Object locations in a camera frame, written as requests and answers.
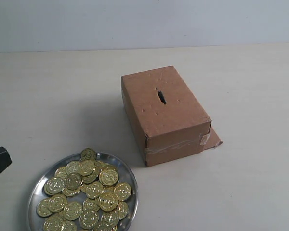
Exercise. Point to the brown cardboard slotted box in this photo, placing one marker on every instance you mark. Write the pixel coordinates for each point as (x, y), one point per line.
(167, 120)

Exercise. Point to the gold coin left side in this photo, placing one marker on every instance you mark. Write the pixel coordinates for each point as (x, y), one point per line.
(54, 185)

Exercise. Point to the gold coin far left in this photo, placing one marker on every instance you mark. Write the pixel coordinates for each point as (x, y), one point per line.
(42, 208)

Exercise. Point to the round metal plate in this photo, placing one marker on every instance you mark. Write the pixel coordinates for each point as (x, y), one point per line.
(35, 223)

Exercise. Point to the gold coin top centre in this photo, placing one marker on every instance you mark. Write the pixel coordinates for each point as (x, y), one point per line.
(73, 167)

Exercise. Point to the gold coin dark centre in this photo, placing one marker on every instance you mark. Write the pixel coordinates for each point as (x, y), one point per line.
(73, 181)

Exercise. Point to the gold coin bottom left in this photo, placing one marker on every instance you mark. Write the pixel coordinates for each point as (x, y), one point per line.
(53, 223)

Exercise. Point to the gold coin on plate rim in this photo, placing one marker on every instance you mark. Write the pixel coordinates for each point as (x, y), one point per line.
(88, 154)

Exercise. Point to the gold coin plate middle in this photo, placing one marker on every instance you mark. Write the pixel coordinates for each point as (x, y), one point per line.
(94, 190)

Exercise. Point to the gold coin bottom centre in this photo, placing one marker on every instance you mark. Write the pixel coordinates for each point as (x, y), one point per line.
(88, 219)

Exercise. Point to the gold coin right side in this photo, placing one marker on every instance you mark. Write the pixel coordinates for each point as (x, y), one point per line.
(108, 177)

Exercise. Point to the gold coin lower centre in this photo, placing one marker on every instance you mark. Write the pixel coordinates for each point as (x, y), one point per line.
(108, 201)

